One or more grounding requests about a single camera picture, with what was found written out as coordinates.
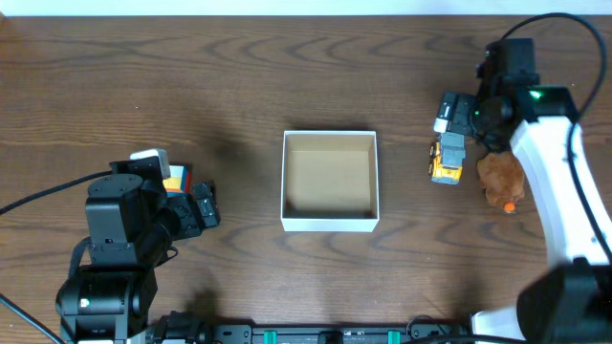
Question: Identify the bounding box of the yellow grey toy truck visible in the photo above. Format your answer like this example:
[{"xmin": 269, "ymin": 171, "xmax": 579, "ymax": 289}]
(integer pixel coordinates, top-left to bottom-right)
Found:
[{"xmin": 428, "ymin": 132, "xmax": 466, "ymax": 185}]

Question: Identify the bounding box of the brown plush toy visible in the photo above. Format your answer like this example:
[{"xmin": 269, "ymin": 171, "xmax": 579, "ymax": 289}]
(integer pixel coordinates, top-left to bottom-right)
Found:
[{"xmin": 476, "ymin": 152, "xmax": 525, "ymax": 214}]

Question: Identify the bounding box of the white cardboard box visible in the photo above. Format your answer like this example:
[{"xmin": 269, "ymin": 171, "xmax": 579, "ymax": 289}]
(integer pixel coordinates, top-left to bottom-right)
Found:
[{"xmin": 280, "ymin": 130, "xmax": 380, "ymax": 233}]

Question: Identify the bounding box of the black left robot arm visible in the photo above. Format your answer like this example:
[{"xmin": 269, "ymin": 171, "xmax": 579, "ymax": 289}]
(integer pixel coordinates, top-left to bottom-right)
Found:
[{"xmin": 56, "ymin": 174, "xmax": 220, "ymax": 343}]

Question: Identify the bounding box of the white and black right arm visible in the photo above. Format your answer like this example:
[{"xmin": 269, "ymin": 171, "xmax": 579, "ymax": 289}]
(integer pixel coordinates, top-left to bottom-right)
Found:
[{"xmin": 429, "ymin": 38, "xmax": 611, "ymax": 343}]

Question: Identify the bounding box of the multicoloured puzzle cube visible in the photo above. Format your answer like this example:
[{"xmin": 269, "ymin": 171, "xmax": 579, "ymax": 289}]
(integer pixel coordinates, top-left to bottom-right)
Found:
[{"xmin": 164, "ymin": 165, "xmax": 190, "ymax": 195}]

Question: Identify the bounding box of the black mounting rail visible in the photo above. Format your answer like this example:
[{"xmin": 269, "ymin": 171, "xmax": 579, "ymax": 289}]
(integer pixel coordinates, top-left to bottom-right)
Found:
[{"xmin": 144, "ymin": 312, "xmax": 470, "ymax": 344}]

